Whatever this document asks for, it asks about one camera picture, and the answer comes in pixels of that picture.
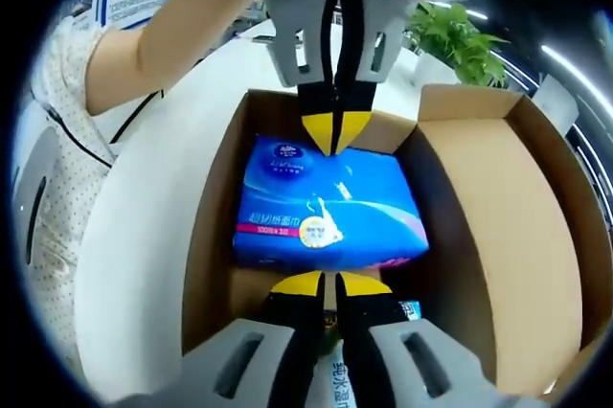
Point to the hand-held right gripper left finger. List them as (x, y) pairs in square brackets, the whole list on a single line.
[(287, 331)]

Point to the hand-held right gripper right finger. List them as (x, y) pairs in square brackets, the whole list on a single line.
[(369, 331)]

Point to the pale blue wet wipes pack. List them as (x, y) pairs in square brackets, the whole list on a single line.
[(341, 379)]

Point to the blue soft tissue pack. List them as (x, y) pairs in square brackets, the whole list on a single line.
[(335, 216)]

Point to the brown cardboard shoe box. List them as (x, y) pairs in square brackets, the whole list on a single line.
[(503, 211)]

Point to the dark smartphone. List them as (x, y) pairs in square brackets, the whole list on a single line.
[(263, 39)]

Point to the green potted plant white pot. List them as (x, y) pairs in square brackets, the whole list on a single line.
[(455, 39)]

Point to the white desk partition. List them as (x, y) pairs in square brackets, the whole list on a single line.
[(558, 101)]

